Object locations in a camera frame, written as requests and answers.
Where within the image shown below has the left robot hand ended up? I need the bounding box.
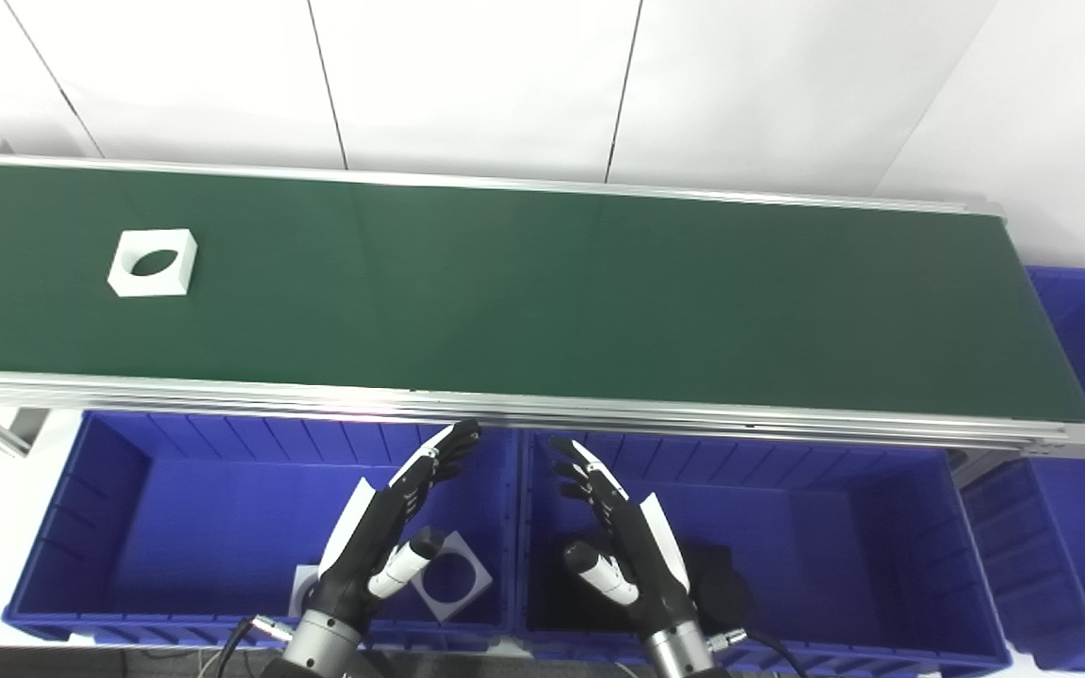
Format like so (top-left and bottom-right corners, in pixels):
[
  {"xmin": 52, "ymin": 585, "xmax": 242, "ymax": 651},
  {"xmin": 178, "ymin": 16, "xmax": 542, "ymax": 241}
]
[{"xmin": 312, "ymin": 419, "xmax": 482, "ymax": 630}]

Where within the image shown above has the white square part with hole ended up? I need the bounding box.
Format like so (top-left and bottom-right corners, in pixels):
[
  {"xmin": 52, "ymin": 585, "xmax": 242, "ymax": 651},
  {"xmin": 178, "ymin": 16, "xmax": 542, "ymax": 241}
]
[
  {"xmin": 411, "ymin": 530, "xmax": 494, "ymax": 622},
  {"xmin": 290, "ymin": 563, "xmax": 327, "ymax": 618},
  {"xmin": 107, "ymin": 228, "xmax": 198, "ymax": 299}
]

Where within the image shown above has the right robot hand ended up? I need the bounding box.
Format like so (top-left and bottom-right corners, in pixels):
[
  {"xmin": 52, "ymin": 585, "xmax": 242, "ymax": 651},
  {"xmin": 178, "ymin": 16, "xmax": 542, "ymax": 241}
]
[{"xmin": 547, "ymin": 435, "xmax": 702, "ymax": 634}]

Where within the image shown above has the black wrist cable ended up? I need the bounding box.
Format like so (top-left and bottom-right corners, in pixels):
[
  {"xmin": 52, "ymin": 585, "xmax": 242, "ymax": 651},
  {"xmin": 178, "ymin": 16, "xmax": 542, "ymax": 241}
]
[
  {"xmin": 194, "ymin": 614, "xmax": 299, "ymax": 678},
  {"xmin": 707, "ymin": 626, "xmax": 812, "ymax": 678}
]

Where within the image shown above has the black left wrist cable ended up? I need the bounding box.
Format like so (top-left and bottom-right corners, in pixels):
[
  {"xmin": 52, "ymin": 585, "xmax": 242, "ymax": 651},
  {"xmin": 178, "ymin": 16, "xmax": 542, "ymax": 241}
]
[{"xmin": 194, "ymin": 614, "xmax": 299, "ymax": 678}]

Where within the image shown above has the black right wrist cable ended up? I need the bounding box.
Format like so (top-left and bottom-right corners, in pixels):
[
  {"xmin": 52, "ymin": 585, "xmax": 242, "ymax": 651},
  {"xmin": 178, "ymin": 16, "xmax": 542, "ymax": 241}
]
[{"xmin": 707, "ymin": 626, "xmax": 812, "ymax": 678}]

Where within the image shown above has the green conveyor belt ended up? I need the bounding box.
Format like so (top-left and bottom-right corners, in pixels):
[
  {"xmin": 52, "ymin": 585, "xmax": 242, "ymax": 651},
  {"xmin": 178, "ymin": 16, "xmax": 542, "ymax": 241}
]
[
  {"xmin": 0, "ymin": 151, "xmax": 1085, "ymax": 460},
  {"xmin": 0, "ymin": 162, "xmax": 1085, "ymax": 423}
]

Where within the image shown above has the black part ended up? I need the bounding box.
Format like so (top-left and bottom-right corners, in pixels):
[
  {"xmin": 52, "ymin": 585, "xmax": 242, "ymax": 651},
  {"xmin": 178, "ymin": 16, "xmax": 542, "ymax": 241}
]
[{"xmin": 542, "ymin": 535, "xmax": 755, "ymax": 632}]

